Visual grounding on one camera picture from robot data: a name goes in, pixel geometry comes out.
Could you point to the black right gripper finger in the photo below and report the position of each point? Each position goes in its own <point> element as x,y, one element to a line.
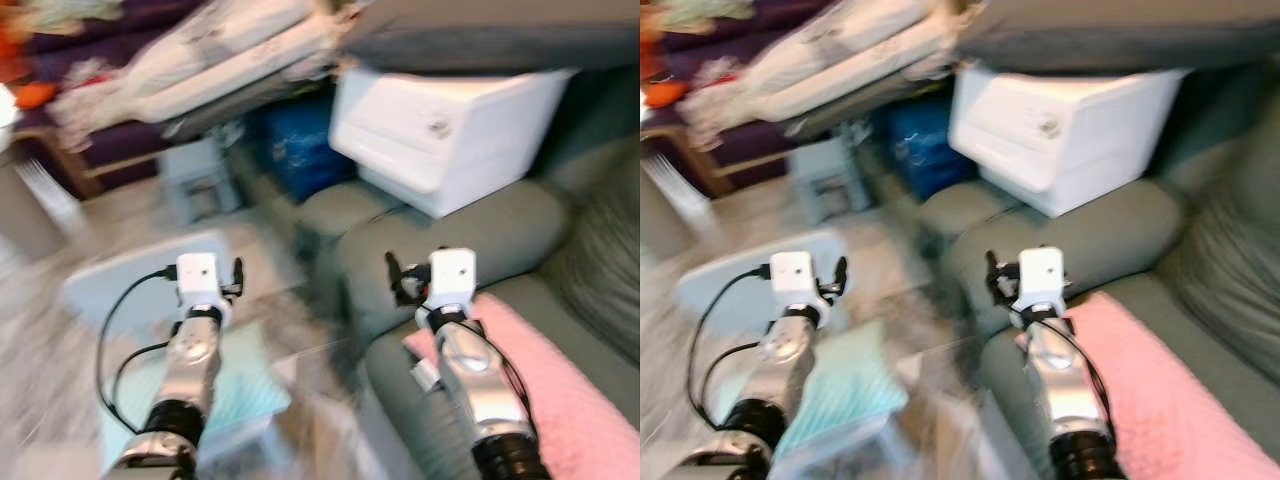
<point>394,278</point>
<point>992,276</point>

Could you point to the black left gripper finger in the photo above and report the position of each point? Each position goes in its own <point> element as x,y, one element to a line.
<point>238,275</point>
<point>842,275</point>

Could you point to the pink dotted plush pillow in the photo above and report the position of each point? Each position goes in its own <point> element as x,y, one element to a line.
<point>560,400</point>
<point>1180,400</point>

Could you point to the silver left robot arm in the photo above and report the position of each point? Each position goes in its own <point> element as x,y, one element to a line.
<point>780,370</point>
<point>185,370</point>

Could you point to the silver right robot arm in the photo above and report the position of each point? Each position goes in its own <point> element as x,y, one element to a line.
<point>480,390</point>
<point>1075,400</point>

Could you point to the teal dotted pillow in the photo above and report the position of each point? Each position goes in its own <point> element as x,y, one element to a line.
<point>245,390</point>
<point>860,390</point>

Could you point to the green leather sofa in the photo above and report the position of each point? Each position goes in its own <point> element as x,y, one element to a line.
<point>500,235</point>
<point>1115,240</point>

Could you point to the grey plastic stool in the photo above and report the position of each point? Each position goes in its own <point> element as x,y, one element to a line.
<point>825,180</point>
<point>200,180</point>

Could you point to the light blue small chair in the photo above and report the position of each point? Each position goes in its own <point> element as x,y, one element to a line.
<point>735,252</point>
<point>140,255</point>

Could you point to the blue storage box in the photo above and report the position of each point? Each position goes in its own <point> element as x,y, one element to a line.
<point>300,150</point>
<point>920,150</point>

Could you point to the white plastic storage box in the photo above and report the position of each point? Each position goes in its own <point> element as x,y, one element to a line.
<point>1070,130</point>
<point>450,130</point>

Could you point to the grey ribbed box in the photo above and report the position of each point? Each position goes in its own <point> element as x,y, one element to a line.
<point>660,215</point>
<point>30,215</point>

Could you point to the white padded bundle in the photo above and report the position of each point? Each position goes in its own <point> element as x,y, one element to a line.
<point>210,60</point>
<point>830,60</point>

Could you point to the orange toy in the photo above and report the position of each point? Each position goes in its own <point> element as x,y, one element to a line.
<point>665,94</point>
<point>35,95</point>

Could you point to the dark grey flat cushion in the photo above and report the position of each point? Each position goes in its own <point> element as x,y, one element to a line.
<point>1120,35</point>

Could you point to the green plush toy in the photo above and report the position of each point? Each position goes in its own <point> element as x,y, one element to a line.
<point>70,14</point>
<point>705,12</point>

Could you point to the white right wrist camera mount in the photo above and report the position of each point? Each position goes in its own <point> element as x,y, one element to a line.
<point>1042,278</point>
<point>452,278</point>

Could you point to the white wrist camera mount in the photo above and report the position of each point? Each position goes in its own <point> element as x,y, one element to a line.
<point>452,278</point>
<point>198,280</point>
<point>794,278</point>
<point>1042,278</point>

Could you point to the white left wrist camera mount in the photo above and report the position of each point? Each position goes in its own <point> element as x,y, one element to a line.
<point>198,280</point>
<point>794,278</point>

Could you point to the purple wooden-frame sofa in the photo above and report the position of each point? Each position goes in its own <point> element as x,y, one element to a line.
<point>110,150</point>
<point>745,150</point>

